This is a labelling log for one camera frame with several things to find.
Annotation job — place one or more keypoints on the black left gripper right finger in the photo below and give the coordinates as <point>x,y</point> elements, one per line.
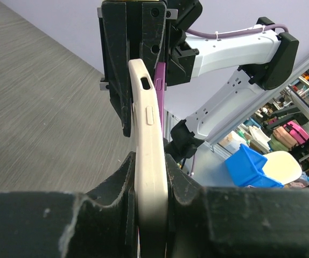
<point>234,222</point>

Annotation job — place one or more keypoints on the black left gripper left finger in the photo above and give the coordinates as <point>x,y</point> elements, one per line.
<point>99,223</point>

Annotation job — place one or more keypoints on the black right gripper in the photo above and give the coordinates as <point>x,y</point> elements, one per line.
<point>154,31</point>

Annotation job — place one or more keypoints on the purple bare phone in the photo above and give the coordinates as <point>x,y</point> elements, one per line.
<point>159,83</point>

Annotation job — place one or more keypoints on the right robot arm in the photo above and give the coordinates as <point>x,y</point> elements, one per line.
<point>263,59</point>

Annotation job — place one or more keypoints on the blue plastic bin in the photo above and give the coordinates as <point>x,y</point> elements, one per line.
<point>245,168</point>

